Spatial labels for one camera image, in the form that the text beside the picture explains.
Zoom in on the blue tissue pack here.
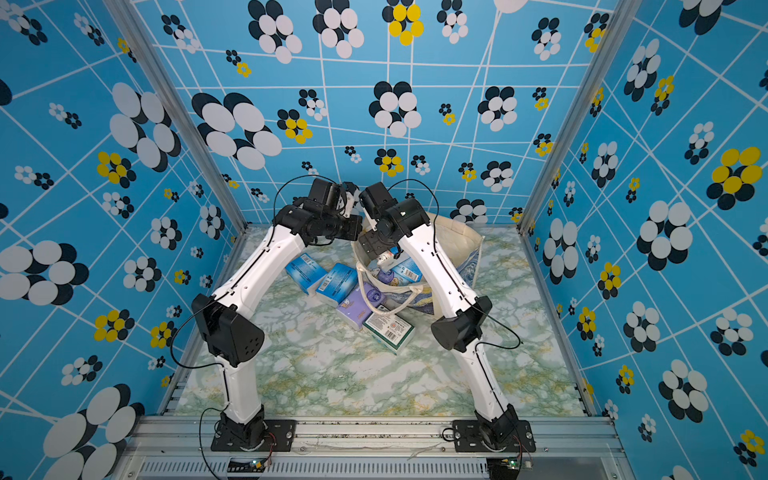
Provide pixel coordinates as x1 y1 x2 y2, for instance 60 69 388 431
285 253 327 296
315 263 359 307
390 258 422 286

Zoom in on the cream canvas tote bag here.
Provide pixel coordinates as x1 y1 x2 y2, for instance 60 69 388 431
352 214 484 319

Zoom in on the orange white tissue pack back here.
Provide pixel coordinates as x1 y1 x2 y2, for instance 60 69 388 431
376 251 401 271

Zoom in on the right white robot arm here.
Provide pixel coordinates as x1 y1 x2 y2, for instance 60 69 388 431
360 182 518 451

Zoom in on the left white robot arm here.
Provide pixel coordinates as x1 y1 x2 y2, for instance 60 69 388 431
192 177 362 451

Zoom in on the blue tissue pack back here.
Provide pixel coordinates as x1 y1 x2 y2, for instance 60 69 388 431
285 253 327 296

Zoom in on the purple tissue pack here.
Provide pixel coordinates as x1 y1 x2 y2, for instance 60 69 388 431
336 282 384 330

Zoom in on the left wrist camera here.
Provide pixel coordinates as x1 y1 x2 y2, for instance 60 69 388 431
340 181 360 218

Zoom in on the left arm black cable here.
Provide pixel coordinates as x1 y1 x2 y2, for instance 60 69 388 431
169 173 337 480

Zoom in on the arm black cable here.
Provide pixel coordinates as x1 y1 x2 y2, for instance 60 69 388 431
169 173 337 480
386 178 524 351

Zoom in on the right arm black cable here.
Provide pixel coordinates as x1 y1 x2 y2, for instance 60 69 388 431
386 178 524 351

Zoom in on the aluminium front rail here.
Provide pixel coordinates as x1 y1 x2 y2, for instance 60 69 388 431
114 416 635 479

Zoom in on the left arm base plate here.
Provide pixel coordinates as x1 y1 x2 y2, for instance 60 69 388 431
210 416 297 452

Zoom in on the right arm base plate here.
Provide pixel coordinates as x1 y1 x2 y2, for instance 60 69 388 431
451 419 537 453

